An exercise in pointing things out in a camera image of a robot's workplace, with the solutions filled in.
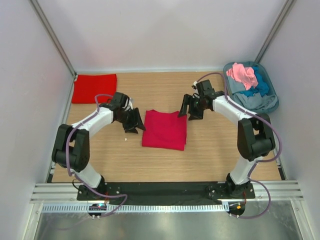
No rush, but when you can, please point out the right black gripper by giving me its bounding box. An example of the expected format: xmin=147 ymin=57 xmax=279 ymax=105
xmin=178 ymin=94 xmax=208 ymax=121

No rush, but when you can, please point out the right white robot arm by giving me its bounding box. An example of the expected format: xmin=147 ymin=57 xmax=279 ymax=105
xmin=178 ymin=79 xmax=276 ymax=198

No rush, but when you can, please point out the magenta t-shirt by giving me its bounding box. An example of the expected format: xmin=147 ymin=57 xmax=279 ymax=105
xmin=141 ymin=109 xmax=187 ymax=151

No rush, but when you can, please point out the slotted cable duct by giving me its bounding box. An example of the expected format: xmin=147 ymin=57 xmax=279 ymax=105
xmin=41 ymin=202 xmax=229 ymax=214

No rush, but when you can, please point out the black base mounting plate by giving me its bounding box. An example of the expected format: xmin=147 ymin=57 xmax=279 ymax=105
xmin=76 ymin=181 xmax=256 ymax=206

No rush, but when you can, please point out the aluminium front rail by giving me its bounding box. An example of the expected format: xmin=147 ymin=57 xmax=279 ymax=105
xmin=29 ymin=180 xmax=304 ymax=204

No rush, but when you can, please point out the blue t-shirt in basket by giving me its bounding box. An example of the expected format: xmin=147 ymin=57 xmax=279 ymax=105
xmin=241 ymin=66 xmax=270 ymax=97

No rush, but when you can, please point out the right aluminium frame post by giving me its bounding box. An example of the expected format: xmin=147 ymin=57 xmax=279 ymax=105
xmin=254 ymin=0 xmax=297 ymax=63

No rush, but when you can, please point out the aluminium frame post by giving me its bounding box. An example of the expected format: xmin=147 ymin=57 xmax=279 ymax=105
xmin=254 ymin=0 xmax=297 ymax=63
xmin=28 ymin=0 xmax=77 ymax=78

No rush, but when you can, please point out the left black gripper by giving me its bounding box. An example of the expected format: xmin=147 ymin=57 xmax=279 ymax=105
xmin=116 ymin=107 xmax=146 ymax=134

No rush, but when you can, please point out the left aluminium frame post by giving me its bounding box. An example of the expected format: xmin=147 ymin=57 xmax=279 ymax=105
xmin=28 ymin=0 xmax=77 ymax=78

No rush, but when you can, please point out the pink t-shirt in basket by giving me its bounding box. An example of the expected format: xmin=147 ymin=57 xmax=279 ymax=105
xmin=226 ymin=62 xmax=258 ymax=91

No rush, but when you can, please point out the grey t-shirt in basket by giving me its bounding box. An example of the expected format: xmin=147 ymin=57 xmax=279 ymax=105
xmin=227 ymin=76 xmax=278 ymax=113

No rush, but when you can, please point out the folded red t-shirt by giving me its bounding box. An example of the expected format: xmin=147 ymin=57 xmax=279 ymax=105
xmin=71 ymin=74 xmax=117 ymax=104

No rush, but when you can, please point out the teal plastic laundry basket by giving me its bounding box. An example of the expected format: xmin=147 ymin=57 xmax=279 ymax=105
xmin=223 ymin=61 xmax=279 ymax=114

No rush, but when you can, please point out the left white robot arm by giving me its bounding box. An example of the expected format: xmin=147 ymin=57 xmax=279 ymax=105
xmin=51 ymin=92 xmax=146 ymax=200

